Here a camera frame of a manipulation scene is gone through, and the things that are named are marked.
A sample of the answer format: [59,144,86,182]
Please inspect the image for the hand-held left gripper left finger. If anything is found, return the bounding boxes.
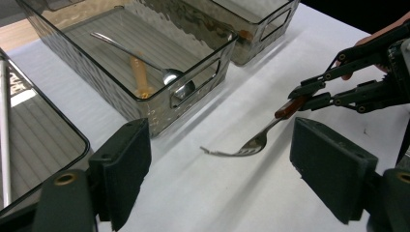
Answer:
[88,118,153,232]

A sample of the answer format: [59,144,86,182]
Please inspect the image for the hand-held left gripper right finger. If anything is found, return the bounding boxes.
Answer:
[289,116,379,225]

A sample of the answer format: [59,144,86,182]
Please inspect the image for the smoky transparent plastic bin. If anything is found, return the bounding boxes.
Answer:
[0,47,91,217]
[180,0,303,67]
[15,0,240,138]

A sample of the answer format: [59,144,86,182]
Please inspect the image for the metal spoon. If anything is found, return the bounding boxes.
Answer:
[89,31,197,101]

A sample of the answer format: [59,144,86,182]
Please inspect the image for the wooden-handled fork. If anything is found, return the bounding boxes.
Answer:
[199,96,308,159]

